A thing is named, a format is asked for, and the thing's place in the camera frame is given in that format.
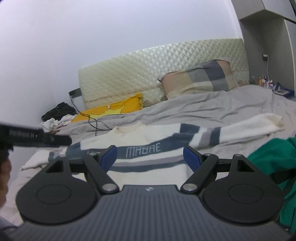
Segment white blue striped sweater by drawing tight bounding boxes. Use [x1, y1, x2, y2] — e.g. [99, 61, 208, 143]
[21, 113, 285, 187]

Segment white clothes pile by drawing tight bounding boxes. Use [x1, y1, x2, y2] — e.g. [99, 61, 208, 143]
[41, 114, 77, 133]

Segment black clothes pile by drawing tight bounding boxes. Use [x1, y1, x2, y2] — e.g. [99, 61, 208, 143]
[41, 102, 76, 122]

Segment person's left hand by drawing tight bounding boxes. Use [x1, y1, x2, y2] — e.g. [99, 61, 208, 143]
[0, 151, 12, 207]

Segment grey bed duvet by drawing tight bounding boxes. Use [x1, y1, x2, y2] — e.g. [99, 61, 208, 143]
[1, 85, 295, 225]

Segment yellow pillow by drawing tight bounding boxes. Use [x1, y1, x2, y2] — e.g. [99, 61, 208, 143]
[72, 93, 143, 123]

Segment green garment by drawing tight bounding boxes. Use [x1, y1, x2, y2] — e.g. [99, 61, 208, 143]
[247, 137, 296, 234]

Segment plaid beige grey pillow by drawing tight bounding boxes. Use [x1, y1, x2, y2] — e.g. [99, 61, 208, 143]
[159, 59, 239, 99]

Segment cream quilted headboard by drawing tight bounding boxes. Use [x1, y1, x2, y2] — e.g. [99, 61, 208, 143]
[78, 39, 250, 109]

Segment small items on bedside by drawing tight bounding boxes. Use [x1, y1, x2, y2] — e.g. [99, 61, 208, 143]
[250, 75, 295, 99]

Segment grey wardrobe cabinet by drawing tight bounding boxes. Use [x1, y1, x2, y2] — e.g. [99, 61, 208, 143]
[232, 0, 295, 90]

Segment black charging cable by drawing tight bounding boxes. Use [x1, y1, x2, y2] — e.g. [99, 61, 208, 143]
[69, 94, 113, 137]

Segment black wall socket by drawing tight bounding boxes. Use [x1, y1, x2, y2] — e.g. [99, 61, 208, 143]
[69, 88, 82, 98]

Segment white charger with cable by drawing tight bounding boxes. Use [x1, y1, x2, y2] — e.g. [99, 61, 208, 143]
[262, 54, 270, 81]

